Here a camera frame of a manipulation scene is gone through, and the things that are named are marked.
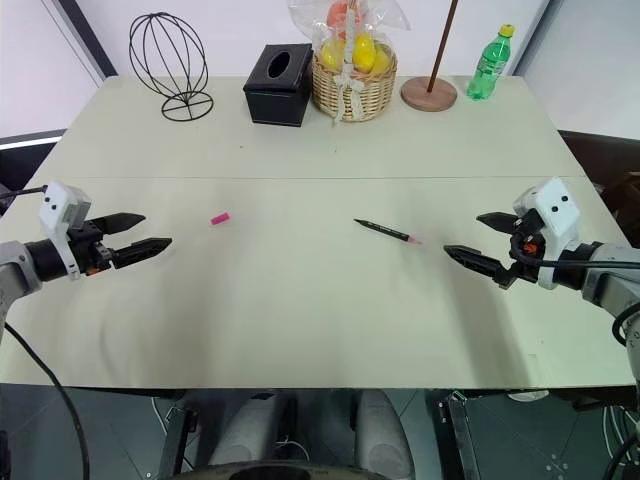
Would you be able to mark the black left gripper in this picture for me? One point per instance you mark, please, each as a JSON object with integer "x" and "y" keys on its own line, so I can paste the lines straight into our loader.
{"x": 92, "y": 247}

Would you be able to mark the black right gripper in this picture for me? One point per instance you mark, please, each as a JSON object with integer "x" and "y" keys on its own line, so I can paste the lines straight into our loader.
{"x": 527, "y": 240}

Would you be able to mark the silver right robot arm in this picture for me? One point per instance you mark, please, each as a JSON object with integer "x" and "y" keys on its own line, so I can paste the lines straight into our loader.
{"x": 607, "y": 280}

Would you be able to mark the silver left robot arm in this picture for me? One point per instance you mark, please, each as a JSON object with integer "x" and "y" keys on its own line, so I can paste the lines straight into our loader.
{"x": 15, "y": 267}

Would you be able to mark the black pen with pink tip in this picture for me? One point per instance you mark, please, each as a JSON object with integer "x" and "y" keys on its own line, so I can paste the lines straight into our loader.
{"x": 385, "y": 230}

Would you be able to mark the green plastic bottle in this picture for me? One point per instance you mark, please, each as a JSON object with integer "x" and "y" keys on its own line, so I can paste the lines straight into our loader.
{"x": 490, "y": 65}

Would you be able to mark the pink eraser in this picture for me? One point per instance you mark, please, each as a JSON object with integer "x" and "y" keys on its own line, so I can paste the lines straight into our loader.
{"x": 221, "y": 219}

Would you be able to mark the dark furniture with white edge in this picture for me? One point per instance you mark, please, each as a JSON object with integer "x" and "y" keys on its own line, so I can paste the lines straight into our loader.
{"x": 20, "y": 160}

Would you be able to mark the dark brown chair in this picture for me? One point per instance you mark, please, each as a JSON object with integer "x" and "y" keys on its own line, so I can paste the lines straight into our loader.
{"x": 605, "y": 160}

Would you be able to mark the wooden pole stand round base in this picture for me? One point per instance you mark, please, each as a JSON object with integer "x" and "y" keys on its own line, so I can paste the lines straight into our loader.
{"x": 430, "y": 95}

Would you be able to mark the woven wicker basket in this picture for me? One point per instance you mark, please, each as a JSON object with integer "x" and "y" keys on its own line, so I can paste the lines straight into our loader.
{"x": 372, "y": 95}

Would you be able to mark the black leather tissue box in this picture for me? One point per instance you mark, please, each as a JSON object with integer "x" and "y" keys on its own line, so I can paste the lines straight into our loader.
{"x": 275, "y": 100}

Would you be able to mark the black metal table leg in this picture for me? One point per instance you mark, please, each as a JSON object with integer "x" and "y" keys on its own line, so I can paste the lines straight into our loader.
{"x": 177, "y": 440}
{"x": 462, "y": 440}

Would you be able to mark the white lace ribbon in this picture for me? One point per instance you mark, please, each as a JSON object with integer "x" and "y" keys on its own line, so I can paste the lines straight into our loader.
{"x": 350, "y": 90}

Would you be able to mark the yellow fruit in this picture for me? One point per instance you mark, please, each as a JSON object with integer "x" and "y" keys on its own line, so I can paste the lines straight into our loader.
{"x": 382, "y": 60}
{"x": 364, "y": 52}
{"x": 331, "y": 55}

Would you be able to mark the grey rounded robot leg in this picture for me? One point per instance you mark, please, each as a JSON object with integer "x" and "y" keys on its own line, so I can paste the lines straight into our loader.
{"x": 245, "y": 435}
{"x": 382, "y": 435}

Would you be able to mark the clear plastic basket wrap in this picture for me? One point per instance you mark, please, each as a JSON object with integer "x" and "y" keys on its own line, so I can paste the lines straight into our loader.
{"x": 390, "y": 15}

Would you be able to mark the orange fruit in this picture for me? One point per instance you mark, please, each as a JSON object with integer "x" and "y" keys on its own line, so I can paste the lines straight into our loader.
{"x": 337, "y": 15}

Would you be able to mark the dark rounded robot torso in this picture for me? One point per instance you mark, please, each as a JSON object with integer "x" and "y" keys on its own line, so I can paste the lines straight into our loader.
{"x": 280, "y": 474}

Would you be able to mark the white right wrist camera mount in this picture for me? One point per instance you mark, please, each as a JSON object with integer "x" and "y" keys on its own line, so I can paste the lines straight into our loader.
{"x": 557, "y": 210}

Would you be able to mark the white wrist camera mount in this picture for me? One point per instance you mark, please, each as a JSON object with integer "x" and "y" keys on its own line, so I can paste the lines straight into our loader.
{"x": 57, "y": 205}
{"x": 557, "y": 210}

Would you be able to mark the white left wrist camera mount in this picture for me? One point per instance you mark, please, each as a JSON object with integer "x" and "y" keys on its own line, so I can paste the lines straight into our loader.
{"x": 57, "y": 205}

